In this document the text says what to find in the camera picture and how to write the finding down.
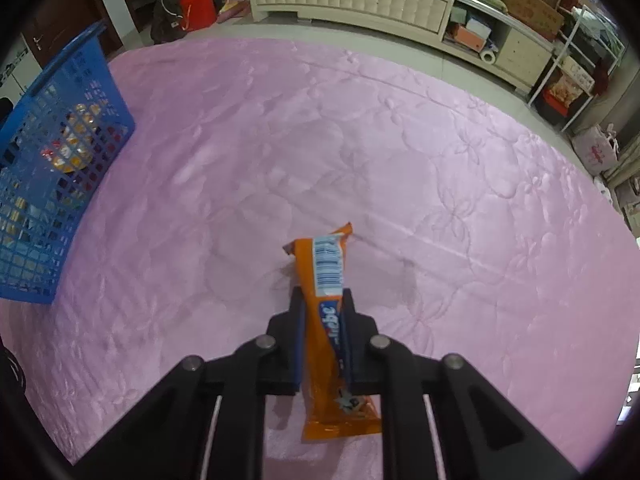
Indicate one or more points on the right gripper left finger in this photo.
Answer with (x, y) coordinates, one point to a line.
(206, 419)

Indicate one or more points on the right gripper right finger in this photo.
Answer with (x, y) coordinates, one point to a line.
(442, 419)

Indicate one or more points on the orange snack bar pack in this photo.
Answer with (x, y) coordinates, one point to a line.
(333, 411)

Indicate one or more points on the yellow orange snack bag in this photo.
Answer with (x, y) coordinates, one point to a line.
(81, 139)

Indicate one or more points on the pink quilted cloth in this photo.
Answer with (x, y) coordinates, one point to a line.
(471, 235)

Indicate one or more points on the pink tote bag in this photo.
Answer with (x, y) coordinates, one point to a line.
(597, 148)

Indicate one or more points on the blue plastic basket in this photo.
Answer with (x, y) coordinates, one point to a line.
(41, 208)

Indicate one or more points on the white paper roll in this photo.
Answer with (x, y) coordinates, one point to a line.
(488, 56)

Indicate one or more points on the white metal shelf rack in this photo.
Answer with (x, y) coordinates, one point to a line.
(585, 55)

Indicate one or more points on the black bag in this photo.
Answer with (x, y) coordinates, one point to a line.
(166, 22)

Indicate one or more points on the cardboard box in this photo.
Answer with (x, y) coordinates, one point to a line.
(537, 15)

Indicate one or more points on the red shopping bag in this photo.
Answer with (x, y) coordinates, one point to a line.
(197, 14)

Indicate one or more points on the cream TV cabinet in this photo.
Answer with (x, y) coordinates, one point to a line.
(460, 28)

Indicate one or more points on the dark brown door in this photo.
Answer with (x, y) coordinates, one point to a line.
(57, 22)

